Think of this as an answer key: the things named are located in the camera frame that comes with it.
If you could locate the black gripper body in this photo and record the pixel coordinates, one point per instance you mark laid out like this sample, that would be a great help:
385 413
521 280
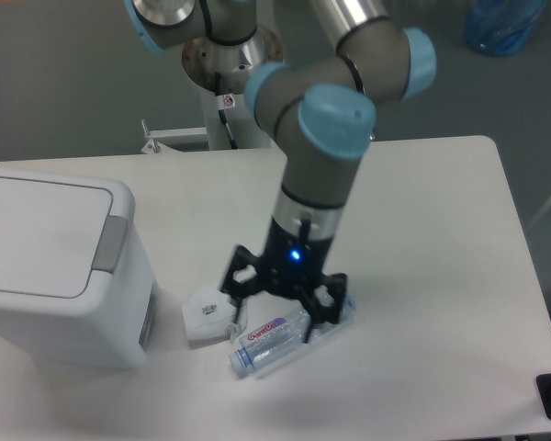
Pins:
287 262

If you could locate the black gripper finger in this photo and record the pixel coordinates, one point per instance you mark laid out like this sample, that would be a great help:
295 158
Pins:
245 277
335 287

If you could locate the white push-top trash can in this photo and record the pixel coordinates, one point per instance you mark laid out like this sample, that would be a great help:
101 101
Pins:
76 284

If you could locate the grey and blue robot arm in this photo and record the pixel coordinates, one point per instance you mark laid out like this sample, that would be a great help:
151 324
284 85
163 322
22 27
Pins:
322 117

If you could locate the white face mask package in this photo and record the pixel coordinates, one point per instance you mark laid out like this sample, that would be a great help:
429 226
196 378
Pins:
211 317

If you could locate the crushed clear plastic bottle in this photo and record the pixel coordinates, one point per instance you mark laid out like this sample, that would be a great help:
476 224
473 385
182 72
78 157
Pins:
280 340

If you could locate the blue plastic bag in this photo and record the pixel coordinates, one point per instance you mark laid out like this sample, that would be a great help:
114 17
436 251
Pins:
500 28

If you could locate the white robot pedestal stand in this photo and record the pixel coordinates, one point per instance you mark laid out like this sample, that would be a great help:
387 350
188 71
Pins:
220 115

